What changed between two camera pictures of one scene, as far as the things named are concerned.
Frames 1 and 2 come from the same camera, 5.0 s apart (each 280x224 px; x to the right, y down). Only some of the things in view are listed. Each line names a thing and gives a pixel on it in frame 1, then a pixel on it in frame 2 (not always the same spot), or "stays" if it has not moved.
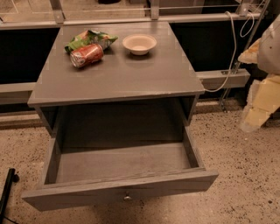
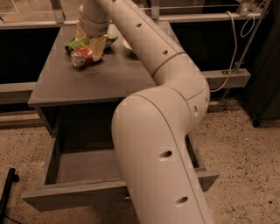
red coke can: (82, 56) stays
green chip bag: (90, 38) stays
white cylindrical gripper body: (270, 50) -> (93, 28)
